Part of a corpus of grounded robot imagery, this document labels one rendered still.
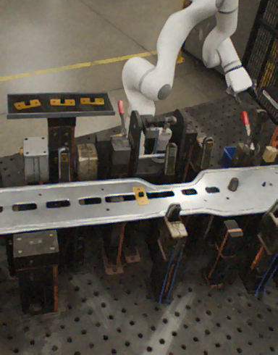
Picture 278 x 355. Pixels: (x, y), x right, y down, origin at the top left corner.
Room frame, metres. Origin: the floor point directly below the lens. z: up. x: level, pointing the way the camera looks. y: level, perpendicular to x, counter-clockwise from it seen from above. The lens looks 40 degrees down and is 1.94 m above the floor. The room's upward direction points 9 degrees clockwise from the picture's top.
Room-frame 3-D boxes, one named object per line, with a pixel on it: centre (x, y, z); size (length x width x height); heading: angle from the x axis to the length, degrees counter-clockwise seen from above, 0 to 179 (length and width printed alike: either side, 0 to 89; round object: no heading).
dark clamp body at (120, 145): (1.15, 0.08, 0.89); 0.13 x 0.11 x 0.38; 20
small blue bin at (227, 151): (1.61, -0.46, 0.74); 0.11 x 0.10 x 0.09; 110
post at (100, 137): (1.15, 0.14, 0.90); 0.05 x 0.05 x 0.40; 20
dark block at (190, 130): (1.26, -0.16, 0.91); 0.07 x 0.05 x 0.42; 20
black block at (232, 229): (0.91, -0.34, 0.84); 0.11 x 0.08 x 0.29; 20
